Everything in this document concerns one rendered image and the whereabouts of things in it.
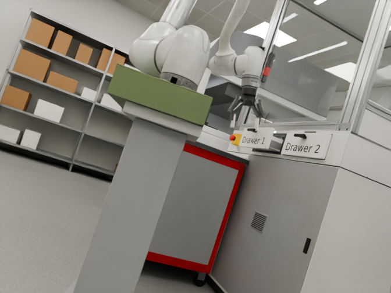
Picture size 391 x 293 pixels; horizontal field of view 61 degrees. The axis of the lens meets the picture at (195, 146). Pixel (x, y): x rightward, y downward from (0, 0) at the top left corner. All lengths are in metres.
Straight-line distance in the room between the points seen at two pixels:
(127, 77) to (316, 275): 1.01
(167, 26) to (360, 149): 0.92
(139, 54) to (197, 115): 0.43
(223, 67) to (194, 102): 0.68
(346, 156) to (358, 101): 0.22
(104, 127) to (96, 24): 1.67
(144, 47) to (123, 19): 4.61
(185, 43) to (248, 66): 0.53
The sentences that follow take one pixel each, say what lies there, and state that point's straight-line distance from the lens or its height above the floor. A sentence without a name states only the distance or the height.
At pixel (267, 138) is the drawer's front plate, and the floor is 0.87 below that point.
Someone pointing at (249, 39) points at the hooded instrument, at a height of 1.71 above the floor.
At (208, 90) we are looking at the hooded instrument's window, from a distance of 2.58.
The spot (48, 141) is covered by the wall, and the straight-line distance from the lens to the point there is 5.69.
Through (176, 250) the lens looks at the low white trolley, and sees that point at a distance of 1.86.
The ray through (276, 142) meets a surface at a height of 0.87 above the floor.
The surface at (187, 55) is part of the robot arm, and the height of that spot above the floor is 1.00.
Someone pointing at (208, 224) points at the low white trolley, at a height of 0.35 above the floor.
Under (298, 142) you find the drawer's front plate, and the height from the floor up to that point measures 0.88.
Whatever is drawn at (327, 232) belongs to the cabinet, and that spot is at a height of 0.55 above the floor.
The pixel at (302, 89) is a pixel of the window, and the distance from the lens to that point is 1.81.
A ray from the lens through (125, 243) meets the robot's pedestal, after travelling 1.22.
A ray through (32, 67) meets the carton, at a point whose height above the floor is 1.23.
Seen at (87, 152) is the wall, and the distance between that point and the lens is 5.72.
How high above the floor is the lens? 0.61
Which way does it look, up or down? 4 degrees up
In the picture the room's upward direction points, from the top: 19 degrees clockwise
